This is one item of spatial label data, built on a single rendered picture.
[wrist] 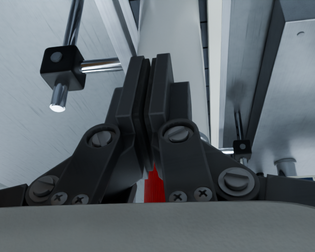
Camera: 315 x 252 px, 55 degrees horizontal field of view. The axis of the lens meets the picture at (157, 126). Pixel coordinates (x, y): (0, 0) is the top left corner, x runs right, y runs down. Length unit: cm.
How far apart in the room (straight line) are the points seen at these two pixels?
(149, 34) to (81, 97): 33
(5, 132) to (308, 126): 60
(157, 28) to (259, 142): 41
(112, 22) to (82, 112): 39
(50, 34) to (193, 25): 24
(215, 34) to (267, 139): 33
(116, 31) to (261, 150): 47
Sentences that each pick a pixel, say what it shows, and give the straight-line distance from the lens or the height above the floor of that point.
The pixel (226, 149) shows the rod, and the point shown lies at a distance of 56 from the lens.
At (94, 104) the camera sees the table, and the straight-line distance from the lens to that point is 57.
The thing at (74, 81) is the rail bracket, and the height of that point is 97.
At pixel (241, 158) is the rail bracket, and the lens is 55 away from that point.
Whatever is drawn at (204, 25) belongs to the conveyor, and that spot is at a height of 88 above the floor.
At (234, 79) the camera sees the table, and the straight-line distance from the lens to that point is 50.
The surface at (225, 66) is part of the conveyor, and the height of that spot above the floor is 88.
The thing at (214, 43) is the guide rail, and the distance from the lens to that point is 31.
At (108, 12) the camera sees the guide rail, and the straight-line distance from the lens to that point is 21.
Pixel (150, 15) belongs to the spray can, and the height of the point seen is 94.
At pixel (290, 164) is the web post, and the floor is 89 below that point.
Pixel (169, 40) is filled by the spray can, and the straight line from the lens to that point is 22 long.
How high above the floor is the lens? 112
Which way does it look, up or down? 28 degrees down
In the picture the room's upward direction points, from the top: 179 degrees counter-clockwise
